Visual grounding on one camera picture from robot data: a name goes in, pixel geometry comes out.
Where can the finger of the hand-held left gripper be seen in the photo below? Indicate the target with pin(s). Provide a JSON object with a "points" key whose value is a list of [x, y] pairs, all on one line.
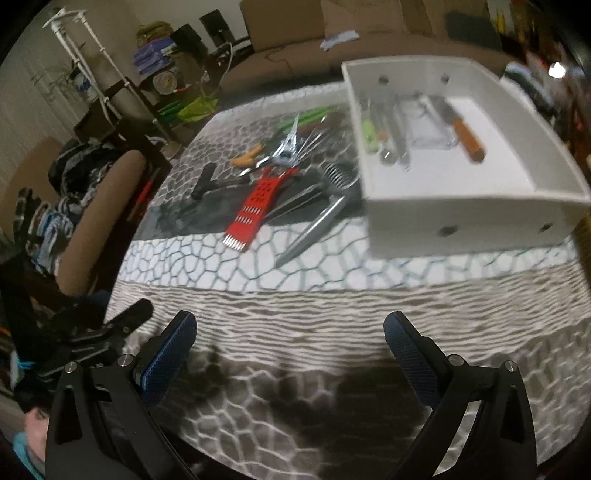
{"points": [[99, 342], [131, 314]]}

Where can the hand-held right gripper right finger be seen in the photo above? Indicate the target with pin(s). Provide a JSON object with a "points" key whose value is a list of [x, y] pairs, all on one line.
{"points": [[413, 362]]}

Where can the red peeler grater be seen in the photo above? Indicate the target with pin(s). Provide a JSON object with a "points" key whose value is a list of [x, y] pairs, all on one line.
{"points": [[254, 203]]}

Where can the brown sofa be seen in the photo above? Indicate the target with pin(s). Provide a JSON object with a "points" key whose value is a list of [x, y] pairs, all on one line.
{"points": [[295, 41]]}

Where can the brown armchair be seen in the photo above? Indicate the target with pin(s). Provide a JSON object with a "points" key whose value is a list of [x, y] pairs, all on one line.
{"points": [[108, 207]]}

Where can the metal spoon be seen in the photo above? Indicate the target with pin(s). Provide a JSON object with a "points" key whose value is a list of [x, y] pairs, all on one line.
{"points": [[388, 154]]}

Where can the green bag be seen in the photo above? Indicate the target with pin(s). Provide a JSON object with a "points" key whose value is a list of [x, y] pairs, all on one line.
{"points": [[196, 110]]}

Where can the white coat rack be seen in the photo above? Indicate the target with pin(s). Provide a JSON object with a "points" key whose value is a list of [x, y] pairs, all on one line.
{"points": [[87, 64]]}

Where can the silver metal utensil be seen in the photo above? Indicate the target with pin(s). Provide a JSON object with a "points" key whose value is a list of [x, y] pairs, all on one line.
{"points": [[318, 224]]}

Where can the person's left forearm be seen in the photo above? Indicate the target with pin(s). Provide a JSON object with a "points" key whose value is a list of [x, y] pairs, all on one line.
{"points": [[32, 434]]}

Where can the metal tongs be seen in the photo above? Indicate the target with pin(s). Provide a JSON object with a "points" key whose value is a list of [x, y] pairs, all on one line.
{"points": [[287, 143]]}

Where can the stack of purple boxes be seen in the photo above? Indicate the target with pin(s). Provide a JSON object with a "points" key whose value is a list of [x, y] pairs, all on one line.
{"points": [[152, 57]]}

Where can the white cloth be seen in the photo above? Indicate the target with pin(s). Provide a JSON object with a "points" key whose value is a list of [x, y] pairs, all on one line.
{"points": [[339, 39]]}

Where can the patterned tablecloth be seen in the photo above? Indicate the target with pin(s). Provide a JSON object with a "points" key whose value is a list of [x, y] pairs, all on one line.
{"points": [[300, 300]]}

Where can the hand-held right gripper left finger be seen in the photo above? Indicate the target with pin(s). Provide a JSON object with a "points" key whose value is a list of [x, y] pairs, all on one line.
{"points": [[168, 360]]}

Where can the white container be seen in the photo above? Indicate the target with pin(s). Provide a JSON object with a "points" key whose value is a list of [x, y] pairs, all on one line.
{"points": [[461, 217]]}

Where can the metal whisk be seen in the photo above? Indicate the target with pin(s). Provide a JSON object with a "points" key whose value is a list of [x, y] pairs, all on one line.
{"points": [[339, 173]]}

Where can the pile of clothes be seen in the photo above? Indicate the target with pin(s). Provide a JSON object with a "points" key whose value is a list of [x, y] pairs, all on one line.
{"points": [[69, 175]]}

